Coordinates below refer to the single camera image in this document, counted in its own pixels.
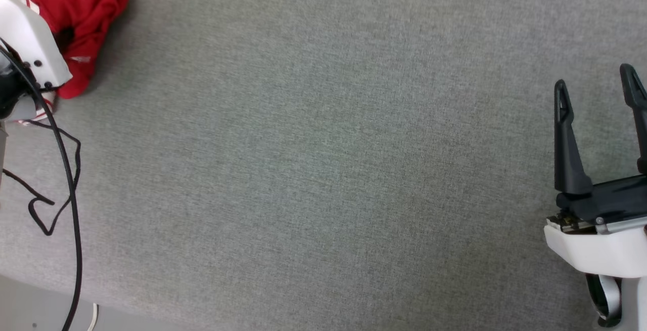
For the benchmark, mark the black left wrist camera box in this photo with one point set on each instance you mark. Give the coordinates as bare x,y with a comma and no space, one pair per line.
9,91

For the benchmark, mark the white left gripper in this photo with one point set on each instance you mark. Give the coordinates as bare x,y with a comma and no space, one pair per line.
28,38

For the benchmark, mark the red and white basketball jersey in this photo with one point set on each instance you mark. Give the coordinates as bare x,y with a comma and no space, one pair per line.
83,2

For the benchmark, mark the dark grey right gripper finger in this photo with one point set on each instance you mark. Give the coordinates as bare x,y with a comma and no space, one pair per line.
636,93

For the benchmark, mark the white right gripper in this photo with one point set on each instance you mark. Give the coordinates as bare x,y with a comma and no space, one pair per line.
601,242

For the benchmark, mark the grey fabric sofa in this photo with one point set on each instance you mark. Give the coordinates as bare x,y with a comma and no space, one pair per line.
323,159

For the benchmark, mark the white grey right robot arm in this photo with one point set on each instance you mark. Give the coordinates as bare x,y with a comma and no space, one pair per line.
624,300

